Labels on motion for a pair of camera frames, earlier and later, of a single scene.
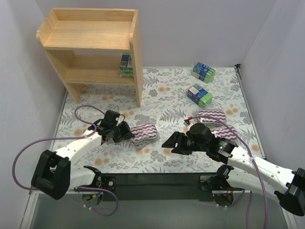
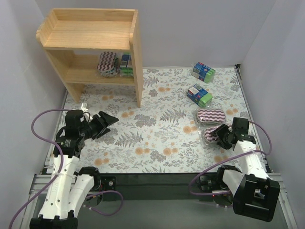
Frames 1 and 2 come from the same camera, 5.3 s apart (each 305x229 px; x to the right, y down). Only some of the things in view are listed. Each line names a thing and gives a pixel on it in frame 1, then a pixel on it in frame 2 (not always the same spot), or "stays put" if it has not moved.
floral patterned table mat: x=174 y=99 stays put
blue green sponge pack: x=199 y=96 stays put
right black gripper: x=180 y=142 → x=221 y=135
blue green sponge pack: x=204 y=72 stays put
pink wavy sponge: x=144 y=134 → x=108 y=65
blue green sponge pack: x=126 y=69 stays put
